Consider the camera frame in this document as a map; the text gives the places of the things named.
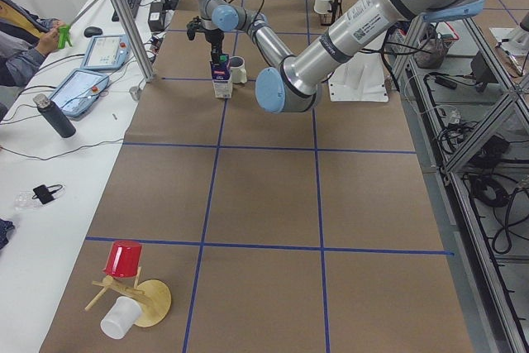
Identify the black water bottle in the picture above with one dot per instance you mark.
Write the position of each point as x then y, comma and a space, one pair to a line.
54, 115

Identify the small black device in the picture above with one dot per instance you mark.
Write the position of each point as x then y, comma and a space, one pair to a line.
43, 194

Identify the person grey sleeve forearm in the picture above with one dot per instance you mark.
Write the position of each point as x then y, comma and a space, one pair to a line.
19, 69

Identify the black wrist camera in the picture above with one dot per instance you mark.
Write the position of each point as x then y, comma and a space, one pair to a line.
194, 27

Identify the wooden cup tree stand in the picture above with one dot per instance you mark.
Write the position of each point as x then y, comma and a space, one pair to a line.
153, 296

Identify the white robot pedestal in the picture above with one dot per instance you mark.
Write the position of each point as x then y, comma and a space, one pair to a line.
360, 80

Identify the green plastic tool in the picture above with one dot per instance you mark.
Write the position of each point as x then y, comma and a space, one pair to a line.
64, 36

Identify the white purple milk carton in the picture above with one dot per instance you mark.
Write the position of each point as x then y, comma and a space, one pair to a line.
221, 77

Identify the blue teach pendant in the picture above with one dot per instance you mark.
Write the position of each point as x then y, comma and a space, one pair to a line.
106, 52
79, 91

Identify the person hand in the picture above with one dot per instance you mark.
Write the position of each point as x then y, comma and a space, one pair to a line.
48, 43

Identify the black power adapter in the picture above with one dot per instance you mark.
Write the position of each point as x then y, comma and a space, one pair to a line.
157, 14

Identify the white plastic cup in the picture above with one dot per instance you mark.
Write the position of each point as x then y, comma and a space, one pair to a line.
121, 317

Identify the clear plastic bag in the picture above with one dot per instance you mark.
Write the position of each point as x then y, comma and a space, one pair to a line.
26, 200

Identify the white cup lower rack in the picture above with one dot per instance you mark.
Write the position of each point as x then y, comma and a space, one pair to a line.
322, 7

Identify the red plastic cup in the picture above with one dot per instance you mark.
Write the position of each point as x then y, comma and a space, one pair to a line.
123, 260

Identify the grey white mug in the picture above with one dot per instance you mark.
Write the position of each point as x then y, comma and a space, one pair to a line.
238, 70

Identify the black computer mouse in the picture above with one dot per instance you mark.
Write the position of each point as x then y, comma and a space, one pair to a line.
91, 31

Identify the black wire cup rack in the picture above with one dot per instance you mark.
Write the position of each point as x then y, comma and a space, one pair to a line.
336, 12

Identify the near blue teach pendant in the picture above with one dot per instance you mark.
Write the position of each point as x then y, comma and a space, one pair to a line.
79, 91

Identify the far blue teach pendant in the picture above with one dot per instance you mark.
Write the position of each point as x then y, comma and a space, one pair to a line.
106, 52

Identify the aluminium frame post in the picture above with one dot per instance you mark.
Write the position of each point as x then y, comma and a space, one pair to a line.
129, 25

